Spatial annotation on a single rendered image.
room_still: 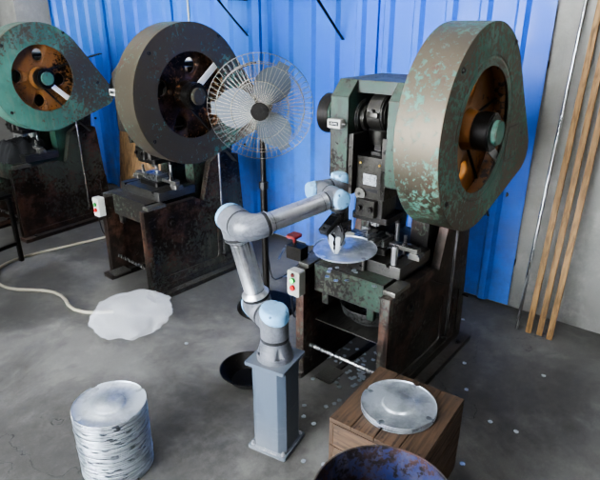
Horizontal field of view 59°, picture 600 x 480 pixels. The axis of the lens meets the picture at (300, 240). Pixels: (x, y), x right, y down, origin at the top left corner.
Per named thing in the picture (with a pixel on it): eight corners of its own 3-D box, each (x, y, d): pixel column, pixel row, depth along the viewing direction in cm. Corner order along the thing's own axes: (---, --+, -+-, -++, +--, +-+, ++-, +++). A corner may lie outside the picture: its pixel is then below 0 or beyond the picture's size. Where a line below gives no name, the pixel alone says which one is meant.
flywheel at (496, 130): (508, -8, 182) (543, 90, 240) (451, -6, 193) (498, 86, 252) (441, 191, 178) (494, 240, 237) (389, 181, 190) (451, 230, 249)
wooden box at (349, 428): (414, 534, 194) (423, 461, 181) (327, 486, 215) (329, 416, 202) (454, 466, 224) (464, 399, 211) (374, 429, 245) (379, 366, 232)
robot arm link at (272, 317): (268, 347, 210) (267, 317, 205) (253, 330, 221) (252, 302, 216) (294, 338, 215) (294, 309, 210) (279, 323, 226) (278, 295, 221)
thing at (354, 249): (300, 247, 245) (300, 245, 244) (349, 231, 260) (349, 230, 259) (340, 270, 223) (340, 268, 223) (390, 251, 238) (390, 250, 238)
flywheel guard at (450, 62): (430, 258, 198) (454, 19, 167) (366, 240, 215) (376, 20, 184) (521, 194, 272) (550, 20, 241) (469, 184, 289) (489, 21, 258)
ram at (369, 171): (376, 222, 243) (380, 158, 232) (349, 214, 252) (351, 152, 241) (395, 211, 256) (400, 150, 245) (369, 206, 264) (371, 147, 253)
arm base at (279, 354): (281, 370, 212) (281, 350, 208) (250, 360, 218) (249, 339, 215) (299, 351, 224) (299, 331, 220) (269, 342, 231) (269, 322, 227)
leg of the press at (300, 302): (301, 379, 280) (301, 217, 246) (285, 370, 286) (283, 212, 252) (390, 310, 346) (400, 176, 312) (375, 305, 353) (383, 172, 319)
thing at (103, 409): (159, 405, 215) (159, 403, 214) (89, 441, 196) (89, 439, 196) (126, 373, 234) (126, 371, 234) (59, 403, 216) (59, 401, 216)
